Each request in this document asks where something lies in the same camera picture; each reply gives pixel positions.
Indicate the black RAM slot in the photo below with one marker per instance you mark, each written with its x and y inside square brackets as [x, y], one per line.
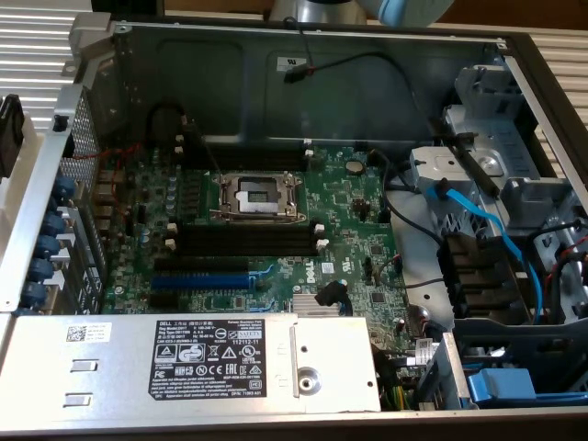
[257, 161]
[257, 146]
[248, 248]
[248, 231]

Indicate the black plug with blue tab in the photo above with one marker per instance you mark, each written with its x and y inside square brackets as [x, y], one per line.
[328, 294]

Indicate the silver power supply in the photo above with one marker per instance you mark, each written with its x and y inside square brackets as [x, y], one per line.
[115, 367]

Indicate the silver finned heatsink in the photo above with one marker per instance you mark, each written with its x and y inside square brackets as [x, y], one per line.
[305, 305]

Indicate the short black expansion slot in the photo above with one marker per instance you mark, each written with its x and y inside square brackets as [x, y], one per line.
[163, 299]

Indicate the blue card retainer clip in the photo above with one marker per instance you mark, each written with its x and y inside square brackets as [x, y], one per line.
[37, 292]
[53, 222]
[41, 269]
[47, 245]
[64, 188]

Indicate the long black expansion slot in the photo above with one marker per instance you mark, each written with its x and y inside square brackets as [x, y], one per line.
[202, 264]

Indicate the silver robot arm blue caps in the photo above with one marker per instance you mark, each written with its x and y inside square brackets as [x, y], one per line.
[321, 9]

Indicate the silver metal drive bracket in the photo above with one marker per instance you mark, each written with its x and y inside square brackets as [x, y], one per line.
[441, 165]

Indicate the grey metal disk bay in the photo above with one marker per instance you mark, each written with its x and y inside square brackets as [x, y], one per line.
[528, 193]

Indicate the blue expansion slot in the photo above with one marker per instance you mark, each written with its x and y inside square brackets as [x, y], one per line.
[202, 280]

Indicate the green motherboard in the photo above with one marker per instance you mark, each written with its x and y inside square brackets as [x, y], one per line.
[340, 216]

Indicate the round coin battery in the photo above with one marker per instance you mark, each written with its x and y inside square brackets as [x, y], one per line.
[353, 166]

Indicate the grey metal PC case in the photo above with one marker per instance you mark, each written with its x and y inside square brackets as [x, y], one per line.
[349, 110]

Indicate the dark grey drive cage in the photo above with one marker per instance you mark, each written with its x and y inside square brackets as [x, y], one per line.
[528, 340]

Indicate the white parts rack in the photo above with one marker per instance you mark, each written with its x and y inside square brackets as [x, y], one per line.
[18, 197]

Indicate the black finned plastic carrier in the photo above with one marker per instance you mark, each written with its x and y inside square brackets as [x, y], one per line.
[478, 275]

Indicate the metal CPU socket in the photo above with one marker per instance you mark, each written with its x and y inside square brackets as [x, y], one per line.
[257, 200]

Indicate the black box behind case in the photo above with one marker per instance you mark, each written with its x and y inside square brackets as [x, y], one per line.
[142, 4]

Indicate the black plastic bar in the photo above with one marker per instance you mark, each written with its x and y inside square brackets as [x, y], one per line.
[478, 170]

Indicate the black computer part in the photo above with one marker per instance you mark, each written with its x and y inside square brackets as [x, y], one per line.
[9, 138]

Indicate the blue plastic latch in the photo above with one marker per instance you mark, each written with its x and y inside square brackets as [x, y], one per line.
[500, 386]

